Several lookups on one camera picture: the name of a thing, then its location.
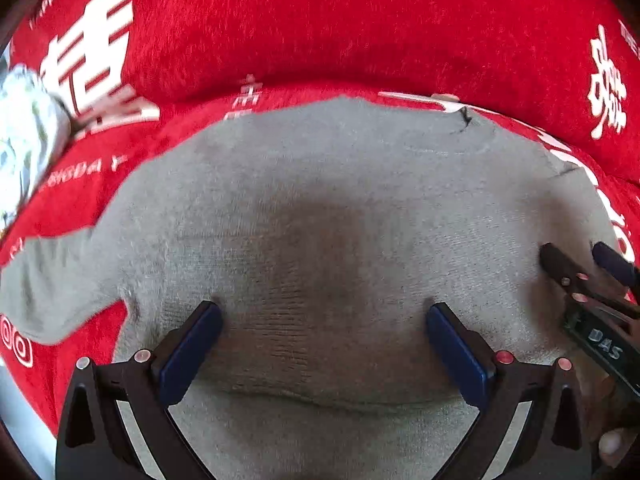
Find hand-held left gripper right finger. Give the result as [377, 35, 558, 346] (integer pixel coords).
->
[426, 302, 593, 480]

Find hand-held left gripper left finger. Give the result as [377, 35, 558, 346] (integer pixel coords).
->
[55, 301, 223, 480]

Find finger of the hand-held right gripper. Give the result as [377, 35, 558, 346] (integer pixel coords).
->
[540, 242, 593, 306]
[592, 241, 640, 301]

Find grey knit sweater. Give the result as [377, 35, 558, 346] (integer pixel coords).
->
[0, 96, 636, 480]

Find person's right hand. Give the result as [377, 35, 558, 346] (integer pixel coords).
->
[585, 372, 640, 480]

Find white floral cloth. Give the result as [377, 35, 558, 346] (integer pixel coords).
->
[0, 62, 71, 241]

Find red printed blanket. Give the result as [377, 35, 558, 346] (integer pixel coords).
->
[0, 0, 640, 461]

